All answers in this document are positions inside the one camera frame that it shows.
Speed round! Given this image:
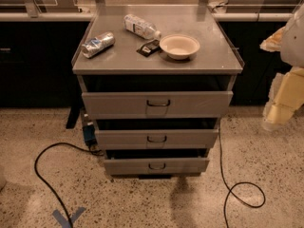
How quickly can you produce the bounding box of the blue tape floor mark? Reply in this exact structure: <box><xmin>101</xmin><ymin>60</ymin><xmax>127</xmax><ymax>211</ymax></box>
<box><xmin>51</xmin><ymin>206</ymin><xmax>87</xmax><ymax>228</ymax></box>

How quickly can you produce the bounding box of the grey drawer cabinet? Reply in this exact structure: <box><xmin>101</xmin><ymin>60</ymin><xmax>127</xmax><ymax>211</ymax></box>
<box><xmin>71</xmin><ymin>4</ymin><xmax>245</xmax><ymax>180</ymax></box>

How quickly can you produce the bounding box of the white bowl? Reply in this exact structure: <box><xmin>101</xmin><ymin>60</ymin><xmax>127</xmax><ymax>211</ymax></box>
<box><xmin>160</xmin><ymin>34</ymin><xmax>200</xmax><ymax>60</ymax></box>

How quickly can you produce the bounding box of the black floor cable left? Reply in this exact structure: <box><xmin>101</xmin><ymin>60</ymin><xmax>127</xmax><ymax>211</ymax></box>
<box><xmin>33</xmin><ymin>142</ymin><xmax>105</xmax><ymax>228</ymax></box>

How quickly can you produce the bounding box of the crushed silver can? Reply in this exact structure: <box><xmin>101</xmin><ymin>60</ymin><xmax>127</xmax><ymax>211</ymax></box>
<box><xmin>81</xmin><ymin>32</ymin><xmax>115</xmax><ymax>58</ymax></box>

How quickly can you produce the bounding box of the black floor cable right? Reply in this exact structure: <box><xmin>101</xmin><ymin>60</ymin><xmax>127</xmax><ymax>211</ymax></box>
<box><xmin>218</xmin><ymin>126</ymin><xmax>267</xmax><ymax>228</ymax></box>

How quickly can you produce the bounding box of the clear plastic water bottle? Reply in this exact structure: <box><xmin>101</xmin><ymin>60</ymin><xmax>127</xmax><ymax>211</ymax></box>
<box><xmin>123</xmin><ymin>14</ymin><xmax>162</xmax><ymax>40</ymax></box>

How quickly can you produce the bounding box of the grey top drawer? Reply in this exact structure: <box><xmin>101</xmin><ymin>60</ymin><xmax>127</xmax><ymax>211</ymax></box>
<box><xmin>82</xmin><ymin>91</ymin><xmax>233</xmax><ymax>120</ymax></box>

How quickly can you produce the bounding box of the black snack packet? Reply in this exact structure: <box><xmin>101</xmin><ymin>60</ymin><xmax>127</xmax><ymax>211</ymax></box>
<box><xmin>137</xmin><ymin>40</ymin><xmax>161</xmax><ymax>57</ymax></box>

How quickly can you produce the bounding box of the black floor cable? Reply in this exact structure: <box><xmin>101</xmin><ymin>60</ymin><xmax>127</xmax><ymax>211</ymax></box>
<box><xmin>218</xmin><ymin>126</ymin><xmax>267</xmax><ymax>228</ymax></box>
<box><xmin>33</xmin><ymin>142</ymin><xmax>105</xmax><ymax>228</ymax></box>

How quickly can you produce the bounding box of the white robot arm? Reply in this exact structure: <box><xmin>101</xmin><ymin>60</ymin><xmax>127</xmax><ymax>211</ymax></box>
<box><xmin>260</xmin><ymin>5</ymin><xmax>304</xmax><ymax>131</ymax></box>

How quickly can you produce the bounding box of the white counter rail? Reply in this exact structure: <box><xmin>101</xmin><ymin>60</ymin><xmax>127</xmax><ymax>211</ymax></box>
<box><xmin>0</xmin><ymin>13</ymin><xmax>293</xmax><ymax>22</ymax></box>

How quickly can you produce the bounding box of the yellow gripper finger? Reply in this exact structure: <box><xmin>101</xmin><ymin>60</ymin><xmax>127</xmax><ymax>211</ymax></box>
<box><xmin>259</xmin><ymin>27</ymin><xmax>284</xmax><ymax>52</ymax></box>
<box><xmin>262</xmin><ymin>66</ymin><xmax>304</xmax><ymax>131</ymax></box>

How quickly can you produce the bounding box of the blue power box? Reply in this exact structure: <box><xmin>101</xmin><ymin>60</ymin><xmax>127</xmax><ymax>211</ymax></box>
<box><xmin>83</xmin><ymin>123</ymin><xmax>97</xmax><ymax>146</ymax></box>

